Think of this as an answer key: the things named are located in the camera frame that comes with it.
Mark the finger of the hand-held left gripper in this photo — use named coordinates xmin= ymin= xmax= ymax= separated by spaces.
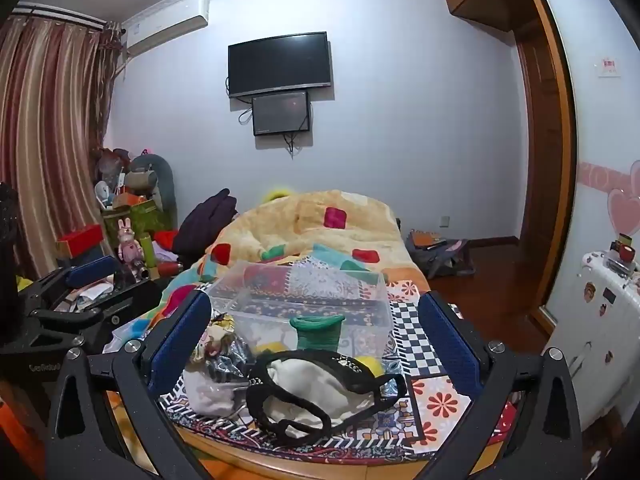
xmin=17 ymin=255 xmax=122 ymax=317
xmin=30 ymin=279 xmax=165 ymax=336

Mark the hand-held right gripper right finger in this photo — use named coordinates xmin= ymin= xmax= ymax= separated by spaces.
xmin=385 ymin=290 xmax=584 ymax=480

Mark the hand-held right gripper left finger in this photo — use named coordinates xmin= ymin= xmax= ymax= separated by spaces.
xmin=45 ymin=290 xmax=213 ymax=480

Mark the floral cloth bundle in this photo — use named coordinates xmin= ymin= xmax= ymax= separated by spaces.
xmin=182 ymin=312 xmax=257 ymax=417

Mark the clear plastic storage box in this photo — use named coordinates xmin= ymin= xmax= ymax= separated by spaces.
xmin=205 ymin=259 xmax=394 ymax=367

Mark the white garment with black lace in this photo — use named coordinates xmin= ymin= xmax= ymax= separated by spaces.
xmin=245 ymin=349 xmax=409 ymax=447

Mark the red box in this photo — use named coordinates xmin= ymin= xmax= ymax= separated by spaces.
xmin=56 ymin=223 xmax=106 ymax=259

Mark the pink rabbit toy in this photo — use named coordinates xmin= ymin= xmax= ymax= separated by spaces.
xmin=117 ymin=217 xmax=146 ymax=277

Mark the green bottle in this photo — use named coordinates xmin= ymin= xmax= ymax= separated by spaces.
xmin=138 ymin=232 xmax=156 ymax=267

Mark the green paper bag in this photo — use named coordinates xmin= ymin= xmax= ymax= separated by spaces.
xmin=102 ymin=199 xmax=167 ymax=247

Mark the red cloth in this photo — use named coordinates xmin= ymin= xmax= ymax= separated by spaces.
xmin=152 ymin=230 xmax=181 ymax=252

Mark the grey backpack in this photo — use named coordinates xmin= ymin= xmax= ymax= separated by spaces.
xmin=404 ymin=229 xmax=477 ymax=279

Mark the dark purple jacket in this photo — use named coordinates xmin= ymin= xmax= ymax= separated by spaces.
xmin=172 ymin=188 xmax=239 ymax=269

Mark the grey plush toy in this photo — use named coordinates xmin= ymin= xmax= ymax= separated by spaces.
xmin=124 ymin=153 xmax=177 ymax=227

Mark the striped brown curtain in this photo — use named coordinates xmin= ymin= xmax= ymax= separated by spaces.
xmin=0 ymin=12 xmax=125 ymax=282

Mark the white suitcase with stickers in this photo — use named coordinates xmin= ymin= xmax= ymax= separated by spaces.
xmin=542 ymin=247 xmax=640 ymax=432

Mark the yellow patchwork blanket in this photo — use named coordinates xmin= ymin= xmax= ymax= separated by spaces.
xmin=199 ymin=189 xmax=432 ymax=292

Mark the small red toy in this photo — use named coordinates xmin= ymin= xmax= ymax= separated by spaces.
xmin=609 ymin=233 xmax=639 ymax=264

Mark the white air conditioner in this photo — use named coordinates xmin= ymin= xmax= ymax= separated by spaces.
xmin=120 ymin=0 xmax=209 ymax=59

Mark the wooden door frame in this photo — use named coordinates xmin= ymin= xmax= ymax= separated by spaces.
xmin=509 ymin=0 xmax=577 ymax=332

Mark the pink heart wall sticker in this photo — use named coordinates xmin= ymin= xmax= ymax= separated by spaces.
xmin=607 ymin=159 xmax=640 ymax=239

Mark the small black wall monitor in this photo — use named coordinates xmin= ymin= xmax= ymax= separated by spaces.
xmin=251 ymin=90 xmax=312 ymax=137

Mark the black wall television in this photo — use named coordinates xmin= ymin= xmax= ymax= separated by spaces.
xmin=227 ymin=31 xmax=333 ymax=99

